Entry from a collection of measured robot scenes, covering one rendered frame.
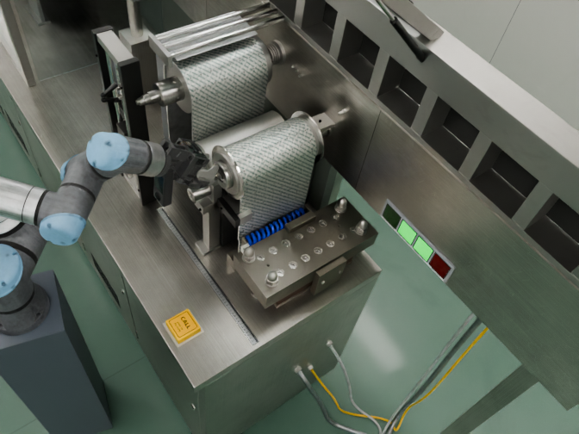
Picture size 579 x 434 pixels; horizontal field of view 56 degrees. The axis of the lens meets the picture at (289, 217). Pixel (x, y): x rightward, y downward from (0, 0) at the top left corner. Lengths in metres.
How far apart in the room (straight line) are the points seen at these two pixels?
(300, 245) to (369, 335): 1.15
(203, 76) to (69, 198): 0.49
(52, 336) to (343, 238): 0.83
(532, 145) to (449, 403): 1.69
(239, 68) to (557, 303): 0.93
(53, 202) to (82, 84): 1.10
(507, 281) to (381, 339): 1.40
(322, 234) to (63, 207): 0.74
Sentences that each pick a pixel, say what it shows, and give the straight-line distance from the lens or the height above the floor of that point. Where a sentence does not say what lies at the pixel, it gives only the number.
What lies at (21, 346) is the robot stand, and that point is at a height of 0.88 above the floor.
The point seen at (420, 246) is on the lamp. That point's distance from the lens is 1.44.
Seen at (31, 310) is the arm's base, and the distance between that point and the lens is 1.58.
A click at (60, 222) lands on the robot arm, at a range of 1.13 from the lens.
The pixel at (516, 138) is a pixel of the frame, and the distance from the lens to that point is 1.12.
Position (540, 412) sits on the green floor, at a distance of 2.78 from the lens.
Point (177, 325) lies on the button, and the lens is 1.53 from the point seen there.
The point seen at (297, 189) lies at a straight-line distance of 1.54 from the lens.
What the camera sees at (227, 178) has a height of 1.27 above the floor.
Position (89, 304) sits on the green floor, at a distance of 2.66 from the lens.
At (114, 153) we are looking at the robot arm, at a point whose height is 1.48.
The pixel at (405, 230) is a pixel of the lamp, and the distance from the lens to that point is 1.45.
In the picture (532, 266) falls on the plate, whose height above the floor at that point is 1.40.
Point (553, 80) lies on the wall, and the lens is 3.93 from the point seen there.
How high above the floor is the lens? 2.30
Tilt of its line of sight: 53 degrees down
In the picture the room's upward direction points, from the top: 11 degrees clockwise
